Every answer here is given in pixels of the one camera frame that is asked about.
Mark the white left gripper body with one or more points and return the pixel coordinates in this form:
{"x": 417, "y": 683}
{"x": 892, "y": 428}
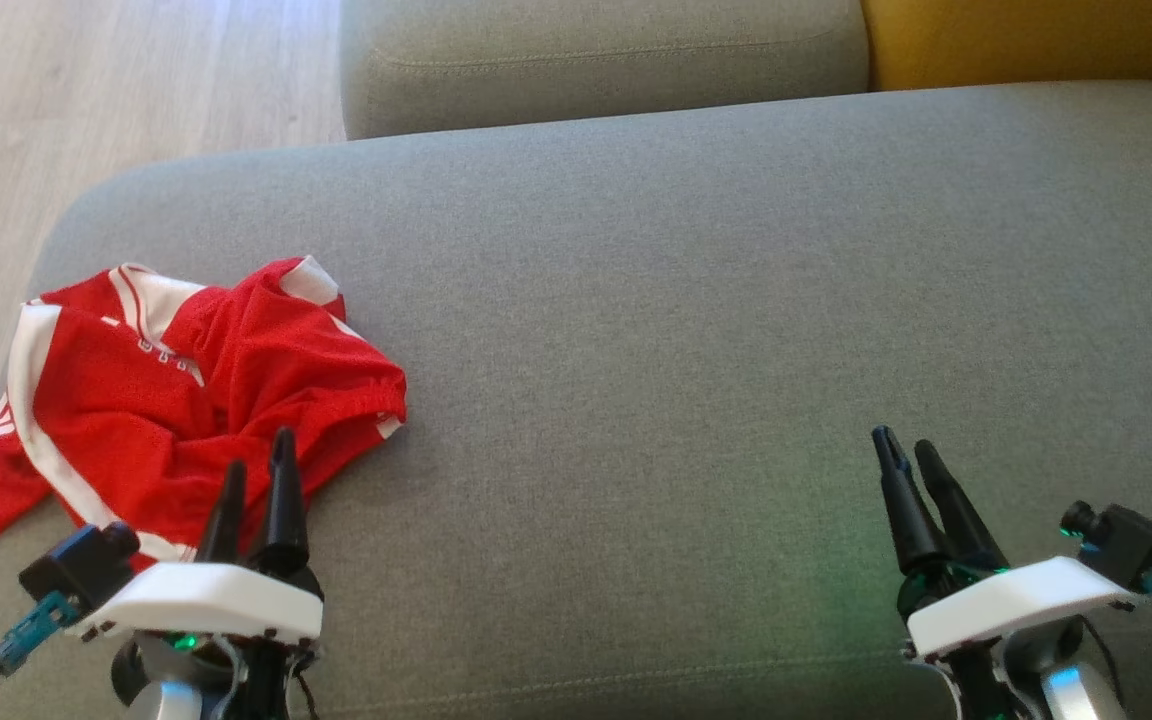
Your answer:
{"x": 206, "y": 600}

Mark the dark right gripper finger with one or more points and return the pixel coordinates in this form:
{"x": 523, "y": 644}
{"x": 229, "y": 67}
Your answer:
{"x": 906, "y": 510}
{"x": 961, "y": 520}

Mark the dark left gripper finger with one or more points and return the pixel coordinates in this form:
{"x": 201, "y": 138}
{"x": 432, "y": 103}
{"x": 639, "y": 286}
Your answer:
{"x": 226, "y": 515}
{"x": 286, "y": 510}

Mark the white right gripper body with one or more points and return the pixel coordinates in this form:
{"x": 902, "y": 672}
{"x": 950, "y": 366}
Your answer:
{"x": 1011, "y": 600}

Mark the red white basketball jersey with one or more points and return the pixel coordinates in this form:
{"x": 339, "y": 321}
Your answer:
{"x": 86, "y": 410}

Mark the grey sofa seat cushion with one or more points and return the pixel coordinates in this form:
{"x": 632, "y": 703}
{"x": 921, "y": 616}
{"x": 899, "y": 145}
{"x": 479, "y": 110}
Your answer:
{"x": 686, "y": 350}

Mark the yellow sofa cushion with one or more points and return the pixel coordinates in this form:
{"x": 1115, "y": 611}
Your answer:
{"x": 1026, "y": 40}

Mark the grey sofa back cushion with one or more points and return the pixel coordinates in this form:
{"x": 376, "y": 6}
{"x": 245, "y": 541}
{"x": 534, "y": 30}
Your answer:
{"x": 596, "y": 60}

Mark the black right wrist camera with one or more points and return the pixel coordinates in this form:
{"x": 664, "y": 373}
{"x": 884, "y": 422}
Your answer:
{"x": 1126, "y": 545}

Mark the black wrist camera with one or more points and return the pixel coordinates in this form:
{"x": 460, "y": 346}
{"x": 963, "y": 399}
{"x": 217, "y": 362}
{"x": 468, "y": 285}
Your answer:
{"x": 81, "y": 565}
{"x": 1126, "y": 545}

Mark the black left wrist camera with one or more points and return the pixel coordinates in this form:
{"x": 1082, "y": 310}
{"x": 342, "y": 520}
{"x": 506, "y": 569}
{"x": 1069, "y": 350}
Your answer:
{"x": 81, "y": 565}

